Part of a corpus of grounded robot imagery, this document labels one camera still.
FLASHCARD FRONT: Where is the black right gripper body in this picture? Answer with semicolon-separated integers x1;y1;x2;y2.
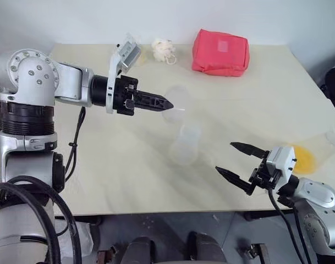
248;157;278;196

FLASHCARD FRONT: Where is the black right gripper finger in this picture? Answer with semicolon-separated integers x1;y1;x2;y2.
229;141;271;160
215;166;254;196

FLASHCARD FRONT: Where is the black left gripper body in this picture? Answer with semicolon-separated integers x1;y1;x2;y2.
113;74;139;117

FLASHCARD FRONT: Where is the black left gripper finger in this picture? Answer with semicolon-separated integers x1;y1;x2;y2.
133;90;174;107
125;99;173;116

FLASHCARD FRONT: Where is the clear plastic cup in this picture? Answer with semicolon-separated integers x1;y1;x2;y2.
161;84;189;125

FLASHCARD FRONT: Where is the clear cup with orange liquid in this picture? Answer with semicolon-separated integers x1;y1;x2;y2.
287;123;335;177

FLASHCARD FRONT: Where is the clear plastic bottle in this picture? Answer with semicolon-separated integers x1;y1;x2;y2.
168;123;203;166

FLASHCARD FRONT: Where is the white mesh bath sponge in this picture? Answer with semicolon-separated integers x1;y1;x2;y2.
151;37;177;65

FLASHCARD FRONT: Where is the dark rounded shape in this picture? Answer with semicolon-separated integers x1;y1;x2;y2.
186;232;228;264
122;235;157;264

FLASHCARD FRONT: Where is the red fabric pouch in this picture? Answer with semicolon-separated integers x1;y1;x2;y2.
191;27;250;78

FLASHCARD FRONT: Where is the black chair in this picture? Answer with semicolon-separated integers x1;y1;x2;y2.
320;60;335;118

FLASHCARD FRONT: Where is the white plastic bag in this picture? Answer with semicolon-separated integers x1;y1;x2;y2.
53;218;94;261

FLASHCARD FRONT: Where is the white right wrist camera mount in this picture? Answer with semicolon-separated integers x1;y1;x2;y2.
265;145;298;191

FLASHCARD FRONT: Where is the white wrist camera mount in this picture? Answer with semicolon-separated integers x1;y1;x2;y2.
105;34;142;114
265;145;298;191

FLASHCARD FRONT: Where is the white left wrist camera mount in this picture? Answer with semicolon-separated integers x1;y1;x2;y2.
105;34;142;114

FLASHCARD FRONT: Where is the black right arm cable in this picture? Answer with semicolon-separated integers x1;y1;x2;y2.
267;186;314;264

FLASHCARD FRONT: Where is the thin black left wrist cable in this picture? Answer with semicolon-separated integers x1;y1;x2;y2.
64;106;87;183

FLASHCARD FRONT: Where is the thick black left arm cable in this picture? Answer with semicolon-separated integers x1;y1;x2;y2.
0;175;83;264

